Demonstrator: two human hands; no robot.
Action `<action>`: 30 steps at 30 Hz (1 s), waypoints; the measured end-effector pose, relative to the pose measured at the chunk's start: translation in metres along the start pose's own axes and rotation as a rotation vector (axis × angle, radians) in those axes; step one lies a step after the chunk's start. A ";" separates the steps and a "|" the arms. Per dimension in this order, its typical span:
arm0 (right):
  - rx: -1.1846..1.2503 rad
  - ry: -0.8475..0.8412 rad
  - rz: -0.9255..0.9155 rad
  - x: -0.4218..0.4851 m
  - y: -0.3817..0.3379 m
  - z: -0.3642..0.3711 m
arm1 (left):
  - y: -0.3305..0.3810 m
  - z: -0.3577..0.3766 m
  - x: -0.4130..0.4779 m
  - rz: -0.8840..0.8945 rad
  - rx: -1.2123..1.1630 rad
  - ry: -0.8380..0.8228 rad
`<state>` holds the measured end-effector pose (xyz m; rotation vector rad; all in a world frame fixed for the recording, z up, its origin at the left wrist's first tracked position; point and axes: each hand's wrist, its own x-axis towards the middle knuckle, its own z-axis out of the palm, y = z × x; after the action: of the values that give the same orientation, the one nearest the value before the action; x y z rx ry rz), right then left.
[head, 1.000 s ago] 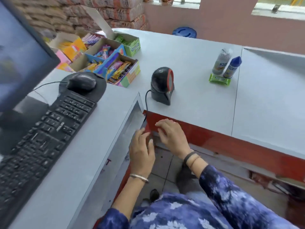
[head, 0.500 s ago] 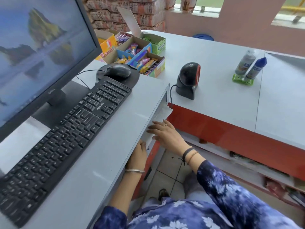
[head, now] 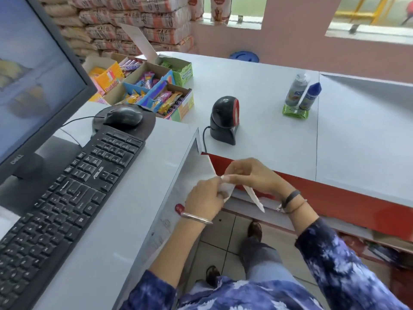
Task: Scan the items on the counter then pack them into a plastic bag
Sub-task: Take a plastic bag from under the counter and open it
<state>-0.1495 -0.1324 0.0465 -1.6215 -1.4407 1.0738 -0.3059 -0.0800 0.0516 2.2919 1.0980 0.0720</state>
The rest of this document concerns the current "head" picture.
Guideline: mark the black round mouse pad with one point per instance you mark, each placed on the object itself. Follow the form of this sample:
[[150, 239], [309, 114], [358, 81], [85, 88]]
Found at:
[[146, 125]]

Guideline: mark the person's right hand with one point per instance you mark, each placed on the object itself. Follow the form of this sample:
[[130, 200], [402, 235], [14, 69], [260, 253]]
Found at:
[[258, 177]]

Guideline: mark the blue-capped small bottle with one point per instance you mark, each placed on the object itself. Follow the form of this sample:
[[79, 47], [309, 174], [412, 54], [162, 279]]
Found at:
[[310, 96]]

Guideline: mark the blue round plastic lid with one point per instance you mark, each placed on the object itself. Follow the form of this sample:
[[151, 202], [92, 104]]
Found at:
[[244, 56]]

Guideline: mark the person's right forearm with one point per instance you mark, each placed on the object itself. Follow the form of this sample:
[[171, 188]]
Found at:
[[301, 216]]

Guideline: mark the person's right fingers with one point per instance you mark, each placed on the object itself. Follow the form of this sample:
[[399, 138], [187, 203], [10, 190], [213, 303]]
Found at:
[[238, 172]]

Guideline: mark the white paper bag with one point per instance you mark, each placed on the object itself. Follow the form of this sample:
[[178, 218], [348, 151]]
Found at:
[[206, 167]]

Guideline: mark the grey-capped small bottle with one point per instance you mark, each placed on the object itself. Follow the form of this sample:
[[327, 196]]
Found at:
[[296, 90]]

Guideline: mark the person's left fingers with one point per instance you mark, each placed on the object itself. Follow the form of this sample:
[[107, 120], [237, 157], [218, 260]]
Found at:
[[216, 185]]

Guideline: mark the black wristband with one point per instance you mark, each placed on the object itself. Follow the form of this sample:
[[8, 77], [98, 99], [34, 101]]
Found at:
[[290, 198]]

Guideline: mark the person's left forearm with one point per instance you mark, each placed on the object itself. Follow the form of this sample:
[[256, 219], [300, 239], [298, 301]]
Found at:
[[180, 248]]

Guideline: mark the stack of white orange sacks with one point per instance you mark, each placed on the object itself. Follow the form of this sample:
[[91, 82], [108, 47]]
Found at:
[[129, 22]]

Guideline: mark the black barcode scanner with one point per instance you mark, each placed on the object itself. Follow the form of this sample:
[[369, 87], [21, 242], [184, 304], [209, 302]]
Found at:
[[223, 121]]

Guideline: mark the black computer keyboard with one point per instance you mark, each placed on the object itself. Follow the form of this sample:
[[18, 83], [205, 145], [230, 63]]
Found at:
[[71, 196]]

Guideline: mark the black computer mouse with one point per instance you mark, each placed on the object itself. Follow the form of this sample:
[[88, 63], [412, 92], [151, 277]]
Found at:
[[123, 116]]

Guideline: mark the silver bangle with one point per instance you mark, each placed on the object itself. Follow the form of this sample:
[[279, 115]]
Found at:
[[196, 218]]

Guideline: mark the green flat packet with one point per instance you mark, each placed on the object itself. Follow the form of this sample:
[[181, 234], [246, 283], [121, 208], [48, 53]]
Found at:
[[294, 113]]

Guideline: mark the black computer monitor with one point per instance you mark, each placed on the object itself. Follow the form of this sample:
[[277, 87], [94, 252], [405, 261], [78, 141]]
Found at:
[[35, 77]]

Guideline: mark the person's left hand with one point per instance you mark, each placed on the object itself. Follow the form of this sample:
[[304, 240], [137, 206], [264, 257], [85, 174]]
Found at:
[[203, 200]]

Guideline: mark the hanging white orange packet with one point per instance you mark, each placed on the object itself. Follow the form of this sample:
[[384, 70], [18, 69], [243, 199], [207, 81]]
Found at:
[[195, 8], [221, 9]]

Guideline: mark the brown shoe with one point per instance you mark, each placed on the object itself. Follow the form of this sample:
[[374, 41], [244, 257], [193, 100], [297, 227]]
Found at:
[[213, 276], [255, 230]]

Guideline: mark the grey trousers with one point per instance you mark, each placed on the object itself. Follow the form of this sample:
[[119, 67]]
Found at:
[[267, 261]]

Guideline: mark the yellow metal railing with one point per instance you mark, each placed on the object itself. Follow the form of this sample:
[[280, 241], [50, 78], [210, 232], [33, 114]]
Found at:
[[371, 11]]

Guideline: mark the yellow snack box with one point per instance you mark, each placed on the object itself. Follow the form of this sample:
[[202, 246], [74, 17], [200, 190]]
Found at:
[[108, 77]]

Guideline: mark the green box with open flap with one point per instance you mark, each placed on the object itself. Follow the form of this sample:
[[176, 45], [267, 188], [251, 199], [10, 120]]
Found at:
[[180, 71]]

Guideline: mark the blue tie-dye shirt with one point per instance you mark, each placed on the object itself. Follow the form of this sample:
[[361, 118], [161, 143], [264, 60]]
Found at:
[[338, 274]]

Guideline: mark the cardboard box of wrapped candies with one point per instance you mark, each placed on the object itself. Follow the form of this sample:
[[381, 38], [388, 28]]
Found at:
[[146, 79]]

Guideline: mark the cardboard box of chocolate bars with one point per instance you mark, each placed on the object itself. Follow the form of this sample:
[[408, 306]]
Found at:
[[171, 103]]

